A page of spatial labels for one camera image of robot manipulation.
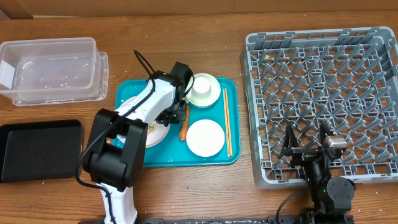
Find white cup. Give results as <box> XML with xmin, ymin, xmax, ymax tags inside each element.
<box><xmin>192</xmin><ymin>77</ymin><xmax>211</xmax><ymax>97</ymax></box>

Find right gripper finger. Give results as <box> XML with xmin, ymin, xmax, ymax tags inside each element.
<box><xmin>281</xmin><ymin>124</ymin><xmax>299</xmax><ymax>154</ymax></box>
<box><xmin>319</xmin><ymin>123</ymin><xmax>333</xmax><ymax>146</ymax></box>

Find teal serving tray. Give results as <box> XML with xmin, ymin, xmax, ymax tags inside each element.
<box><xmin>115</xmin><ymin>78</ymin><xmax>241</xmax><ymax>167</ymax></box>

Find black waste tray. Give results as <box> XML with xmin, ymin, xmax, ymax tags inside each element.
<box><xmin>1</xmin><ymin>119</ymin><xmax>84</xmax><ymax>183</ymax></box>

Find clear plastic bin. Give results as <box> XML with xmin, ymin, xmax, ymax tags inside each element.
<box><xmin>1</xmin><ymin>37</ymin><xmax>109</xmax><ymax>106</ymax></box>

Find left wooden chopstick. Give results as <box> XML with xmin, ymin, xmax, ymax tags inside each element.
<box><xmin>222</xmin><ymin>88</ymin><xmax>231</xmax><ymax>157</ymax></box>

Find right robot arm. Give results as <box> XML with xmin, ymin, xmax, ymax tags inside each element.
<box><xmin>275</xmin><ymin>124</ymin><xmax>356</xmax><ymax>224</ymax></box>

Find right wooden chopstick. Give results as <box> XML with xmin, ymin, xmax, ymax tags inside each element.
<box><xmin>226</xmin><ymin>89</ymin><xmax>233</xmax><ymax>157</ymax></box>

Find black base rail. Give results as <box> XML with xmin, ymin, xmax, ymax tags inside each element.
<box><xmin>77</xmin><ymin>214</ymin><xmax>355</xmax><ymax>224</ymax></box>

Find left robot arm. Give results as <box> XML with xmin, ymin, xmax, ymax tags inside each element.
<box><xmin>75</xmin><ymin>62</ymin><xmax>194</xmax><ymax>223</ymax></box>

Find large white plate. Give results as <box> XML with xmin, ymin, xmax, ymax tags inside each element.
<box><xmin>116</xmin><ymin>96</ymin><xmax>170</xmax><ymax>148</ymax></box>

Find orange carrot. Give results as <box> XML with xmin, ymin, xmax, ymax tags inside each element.
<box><xmin>179</xmin><ymin>105</ymin><xmax>190</xmax><ymax>141</ymax></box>

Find wooden chopstick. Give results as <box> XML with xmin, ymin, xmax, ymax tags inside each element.
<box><xmin>222</xmin><ymin>88</ymin><xmax>231</xmax><ymax>157</ymax></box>
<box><xmin>226</xmin><ymin>89</ymin><xmax>233</xmax><ymax>157</ymax></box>

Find rice and peanut scraps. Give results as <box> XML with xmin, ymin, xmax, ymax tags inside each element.
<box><xmin>147</xmin><ymin>121</ymin><xmax>157</xmax><ymax>135</ymax></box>

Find white bowl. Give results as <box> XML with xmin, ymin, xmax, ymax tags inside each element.
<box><xmin>186</xmin><ymin>73</ymin><xmax>221</xmax><ymax>108</ymax></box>

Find grey dishwasher rack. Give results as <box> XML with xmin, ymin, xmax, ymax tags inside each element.
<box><xmin>241</xmin><ymin>27</ymin><xmax>397</xmax><ymax>189</ymax></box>

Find small white plate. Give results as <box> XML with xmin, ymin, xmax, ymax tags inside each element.
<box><xmin>186</xmin><ymin>119</ymin><xmax>225</xmax><ymax>157</ymax></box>

